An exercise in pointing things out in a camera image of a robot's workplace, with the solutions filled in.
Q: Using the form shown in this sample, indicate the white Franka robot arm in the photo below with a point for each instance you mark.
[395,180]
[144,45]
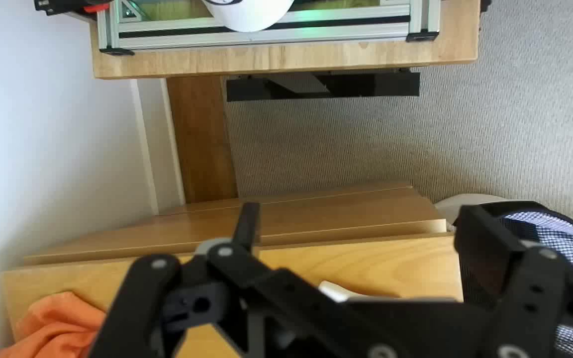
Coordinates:
[248,13]

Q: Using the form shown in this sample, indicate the black box under platform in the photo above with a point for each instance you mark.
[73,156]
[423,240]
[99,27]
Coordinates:
[367,85]

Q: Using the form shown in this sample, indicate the large wooden dresser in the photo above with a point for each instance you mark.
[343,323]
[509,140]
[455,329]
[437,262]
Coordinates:
[339,226]

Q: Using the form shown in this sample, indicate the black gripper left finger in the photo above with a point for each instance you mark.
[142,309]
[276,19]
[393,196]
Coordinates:
[144,299]

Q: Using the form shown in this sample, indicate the wooden robot platform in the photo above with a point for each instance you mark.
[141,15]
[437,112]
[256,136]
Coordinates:
[288,61]

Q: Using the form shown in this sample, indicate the orange towel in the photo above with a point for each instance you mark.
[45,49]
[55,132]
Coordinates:
[55,325]

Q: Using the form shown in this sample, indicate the black bar with orange clip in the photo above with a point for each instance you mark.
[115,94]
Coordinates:
[69,5]

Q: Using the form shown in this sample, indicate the white floor object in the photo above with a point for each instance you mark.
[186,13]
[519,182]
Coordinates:
[463,204]

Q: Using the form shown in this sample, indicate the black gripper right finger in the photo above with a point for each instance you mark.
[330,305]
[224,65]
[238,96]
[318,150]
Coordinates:
[532,299]

